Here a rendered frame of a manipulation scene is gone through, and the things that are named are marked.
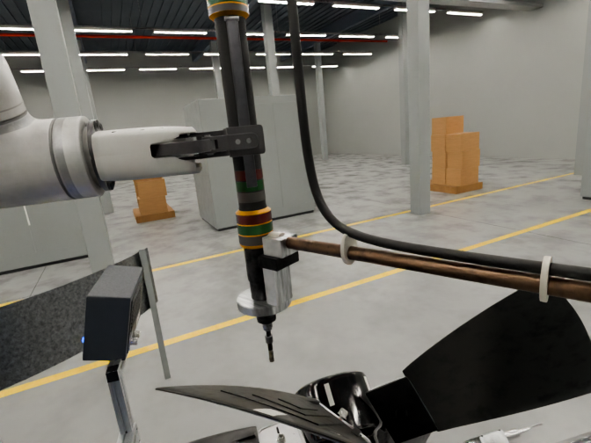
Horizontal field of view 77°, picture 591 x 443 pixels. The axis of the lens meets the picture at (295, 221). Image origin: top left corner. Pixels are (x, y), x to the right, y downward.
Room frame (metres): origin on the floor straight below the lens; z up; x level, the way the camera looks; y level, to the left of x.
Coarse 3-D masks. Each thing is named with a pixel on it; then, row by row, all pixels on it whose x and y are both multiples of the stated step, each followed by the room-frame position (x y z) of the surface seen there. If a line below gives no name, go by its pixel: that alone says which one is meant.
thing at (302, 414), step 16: (208, 400) 0.24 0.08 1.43; (224, 400) 0.25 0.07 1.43; (240, 400) 0.26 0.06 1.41; (256, 400) 0.27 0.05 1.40; (272, 400) 0.29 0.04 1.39; (288, 400) 0.32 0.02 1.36; (304, 400) 0.37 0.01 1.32; (272, 416) 0.22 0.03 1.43; (288, 416) 0.24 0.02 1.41; (304, 416) 0.27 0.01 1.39; (320, 416) 0.31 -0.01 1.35; (320, 432) 0.21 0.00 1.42; (352, 432) 0.33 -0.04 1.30
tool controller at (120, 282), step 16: (112, 272) 1.09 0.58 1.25; (128, 272) 1.11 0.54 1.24; (96, 288) 0.96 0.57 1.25; (112, 288) 0.97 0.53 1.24; (128, 288) 0.99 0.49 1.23; (96, 304) 0.91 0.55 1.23; (112, 304) 0.92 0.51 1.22; (128, 304) 0.93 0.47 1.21; (96, 320) 0.91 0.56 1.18; (112, 320) 0.91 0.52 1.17; (128, 320) 0.93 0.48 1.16; (96, 336) 0.90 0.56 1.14; (112, 336) 0.91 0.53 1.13; (128, 336) 0.94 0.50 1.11; (96, 352) 0.90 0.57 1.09; (112, 352) 0.91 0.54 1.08
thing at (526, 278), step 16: (288, 240) 0.40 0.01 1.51; (304, 240) 0.39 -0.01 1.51; (336, 256) 0.36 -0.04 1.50; (352, 256) 0.34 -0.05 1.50; (368, 256) 0.33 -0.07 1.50; (384, 256) 0.32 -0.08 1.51; (400, 256) 0.31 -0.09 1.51; (416, 256) 0.30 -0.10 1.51; (432, 272) 0.29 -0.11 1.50; (448, 272) 0.28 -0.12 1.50; (464, 272) 0.27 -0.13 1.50; (480, 272) 0.26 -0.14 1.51; (496, 272) 0.26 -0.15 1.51; (512, 272) 0.25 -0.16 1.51; (528, 272) 0.25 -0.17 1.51; (512, 288) 0.25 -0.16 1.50; (528, 288) 0.24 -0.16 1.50; (560, 288) 0.23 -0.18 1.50; (576, 288) 0.23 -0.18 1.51
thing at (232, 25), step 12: (228, 24) 0.42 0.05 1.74; (228, 36) 0.42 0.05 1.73; (240, 48) 0.42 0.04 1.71; (240, 60) 0.42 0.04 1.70; (240, 72) 0.42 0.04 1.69; (240, 84) 0.42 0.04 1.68; (240, 96) 0.42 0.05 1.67; (240, 108) 0.42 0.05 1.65; (240, 120) 0.42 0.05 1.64; (252, 156) 0.42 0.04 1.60; (252, 168) 0.42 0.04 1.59; (252, 180) 0.42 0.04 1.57
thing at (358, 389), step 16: (320, 384) 0.47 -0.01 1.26; (336, 384) 0.46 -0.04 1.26; (352, 384) 0.47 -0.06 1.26; (368, 384) 0.49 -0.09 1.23; (320, 400) 0.45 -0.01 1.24; (336, 400) 0.45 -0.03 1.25; (352, 400) 0.45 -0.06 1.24; (368, 400) 0.46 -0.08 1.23; (352, 416) 0.43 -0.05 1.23; (368, 416) 0.44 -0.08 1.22; (304, 432) 0.45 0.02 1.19; (368, 432) 0.43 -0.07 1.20
